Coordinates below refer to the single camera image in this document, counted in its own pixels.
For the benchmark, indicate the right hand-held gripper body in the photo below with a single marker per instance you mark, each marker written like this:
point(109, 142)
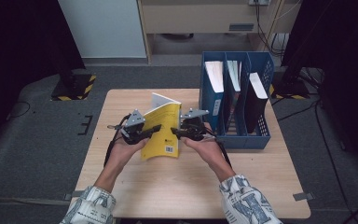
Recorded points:
point(194, 126)

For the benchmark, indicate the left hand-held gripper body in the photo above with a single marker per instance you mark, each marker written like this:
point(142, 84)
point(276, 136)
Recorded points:
point(133, 130)

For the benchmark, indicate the yellow book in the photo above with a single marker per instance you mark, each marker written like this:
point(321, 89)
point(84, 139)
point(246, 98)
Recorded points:
point(167, 116)

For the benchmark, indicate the thick blue-spine book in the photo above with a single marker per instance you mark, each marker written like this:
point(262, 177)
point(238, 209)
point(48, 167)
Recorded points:
point(213, 109)

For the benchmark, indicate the blue plastic file rack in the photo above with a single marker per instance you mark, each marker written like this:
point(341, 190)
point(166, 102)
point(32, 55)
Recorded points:
point(245, 143)

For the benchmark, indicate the glossy blue book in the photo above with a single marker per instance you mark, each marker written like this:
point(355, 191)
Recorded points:
point(233, 77)

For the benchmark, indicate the person's left hand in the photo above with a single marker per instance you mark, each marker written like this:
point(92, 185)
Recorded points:
point(122, 155)

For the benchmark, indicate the person's right hand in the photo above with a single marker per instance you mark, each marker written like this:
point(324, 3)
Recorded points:
point(208, 152)

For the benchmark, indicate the black stand with striped base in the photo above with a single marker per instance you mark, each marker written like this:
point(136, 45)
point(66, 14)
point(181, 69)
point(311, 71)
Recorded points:
point(74, 88)
point(292, 90)

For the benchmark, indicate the grey tape strip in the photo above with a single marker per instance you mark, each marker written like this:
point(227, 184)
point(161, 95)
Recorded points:
point(303, 196)
point(73, 195)

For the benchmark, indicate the white cabinet panel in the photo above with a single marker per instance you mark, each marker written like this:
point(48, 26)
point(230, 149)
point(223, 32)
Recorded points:
point(105, 28)

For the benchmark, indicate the beige desk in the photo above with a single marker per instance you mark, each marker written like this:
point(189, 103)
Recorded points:
point(199, 18)

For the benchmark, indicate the white power strip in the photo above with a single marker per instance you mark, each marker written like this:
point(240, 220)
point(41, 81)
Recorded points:
point(258, 2)

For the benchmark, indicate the black curtain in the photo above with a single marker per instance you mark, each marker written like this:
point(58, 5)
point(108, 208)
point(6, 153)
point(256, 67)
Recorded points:
point(348, 46)
point(18, 37)

